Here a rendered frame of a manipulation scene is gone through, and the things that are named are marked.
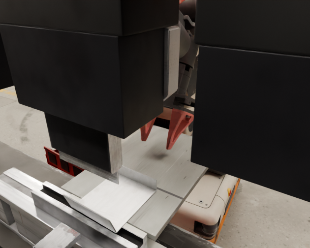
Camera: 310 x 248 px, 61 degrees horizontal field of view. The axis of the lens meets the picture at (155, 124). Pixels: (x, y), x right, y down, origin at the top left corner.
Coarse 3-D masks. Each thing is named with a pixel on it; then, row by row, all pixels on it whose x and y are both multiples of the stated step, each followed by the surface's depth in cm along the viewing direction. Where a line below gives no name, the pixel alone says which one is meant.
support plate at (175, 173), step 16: (160, 128) 60; (128, 144) 54; (144, 144) 54; (160, 144) 54; (176, 144) 54; (128, 160) 49; (144, 160) 49; (160, 160) 49; (176, 160) 49; (80, 176) 44; (96, 176) 44; (160, 176) 44; (176, 176) 44; (192, 176) 44; (80, 192) 41; (160, 192) 41; (176, 192) 41; (144, 208) 38; (160, 208) 38; (176, 208) 38; (144, 224) 35; (160, 224) 35
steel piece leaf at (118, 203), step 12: (120, 168) 44; (108, 180) 43; (120, 180) 43; (132, 180) 43; (144, 180) 42; (156, 180) 40; (96, 192) 41; (108, 192) 41; (120, 192) 41; (132, 192) 41; (144, 192) 41; (84, 204) 38; (96, 204) 38; (108, 204) 38; (120, 204) 38; (132, 204) 38; (108, 216) 36; (120, 216) 36; (120, 228) 35
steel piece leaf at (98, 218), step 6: (66, 198) 36; (72, 204) 37; (78, 204) 35; (78, 210) 37; (84, 210) 35; (90, 210) 33; (90, 216) 35; (96, 216) 33; (102, 216) 32; (102, 222) 34; (108, 222) 32; (108, 228) 34; (114, 228) 33
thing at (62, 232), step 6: (60, 228) 34; (66, 228) 34; (48, 234) 33; (54, 234) 33; (60, 234) 33; (66, 234) 33; (72, 234) 33; (78, 234) 33; (42, 240) 33; (48, 240) 33; (54, 240) 33; (60, 240) 33; (66, 240) 33; (72, 240) 33; (36, 246) 32; (42, 246) 32; (48, 246) 32; (54, 246) 32; (60, 246) 32; (66, 246) 32
